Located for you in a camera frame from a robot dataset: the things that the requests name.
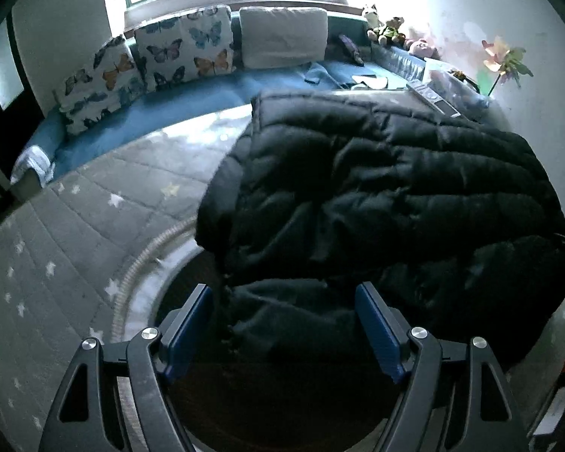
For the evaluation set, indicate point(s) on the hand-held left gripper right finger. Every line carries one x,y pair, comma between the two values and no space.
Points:
376,329

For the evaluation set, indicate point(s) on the blue bed sheet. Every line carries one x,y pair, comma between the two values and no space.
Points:
169,108

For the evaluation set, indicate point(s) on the clear plastic bag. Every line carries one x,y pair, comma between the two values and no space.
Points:
452,77

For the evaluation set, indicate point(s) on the pink plush toy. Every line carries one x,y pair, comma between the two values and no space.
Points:
420,48

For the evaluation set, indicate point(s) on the dark purple bundle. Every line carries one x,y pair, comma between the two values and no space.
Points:
351,47

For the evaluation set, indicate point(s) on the pale cloth piece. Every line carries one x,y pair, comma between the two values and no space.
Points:
371,82

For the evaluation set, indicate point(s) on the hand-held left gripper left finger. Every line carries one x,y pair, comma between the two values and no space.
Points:
188,329

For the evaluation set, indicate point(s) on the grey star quilted blanket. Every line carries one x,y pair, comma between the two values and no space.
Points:
75,226

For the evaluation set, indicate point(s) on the white pillow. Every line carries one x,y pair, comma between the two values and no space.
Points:
282,35

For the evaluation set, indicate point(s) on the grey remote control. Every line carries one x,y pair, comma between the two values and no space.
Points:
431,96

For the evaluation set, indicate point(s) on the black and white plush dog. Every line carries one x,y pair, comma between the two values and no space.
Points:
372,16

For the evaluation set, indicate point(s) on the butterfly print pillow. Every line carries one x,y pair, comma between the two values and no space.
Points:
183,49
101,84

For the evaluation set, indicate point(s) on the white folded towel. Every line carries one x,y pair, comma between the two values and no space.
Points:
33,162

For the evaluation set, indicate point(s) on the black puffer jacket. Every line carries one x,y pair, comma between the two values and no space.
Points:
381,188

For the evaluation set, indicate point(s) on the colourful pinwheel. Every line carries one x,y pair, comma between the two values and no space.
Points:
506,61

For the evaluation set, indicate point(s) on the dark wooden door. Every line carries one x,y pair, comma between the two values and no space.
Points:
4,70

